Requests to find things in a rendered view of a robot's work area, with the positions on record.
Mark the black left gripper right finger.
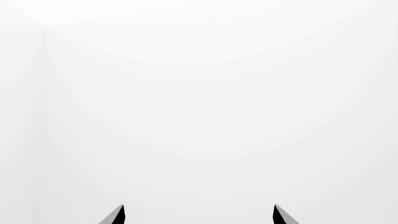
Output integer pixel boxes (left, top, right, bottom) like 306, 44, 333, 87
272, 203, 301, 224

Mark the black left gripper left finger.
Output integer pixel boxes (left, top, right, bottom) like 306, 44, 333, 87
98, 203, 126, 224

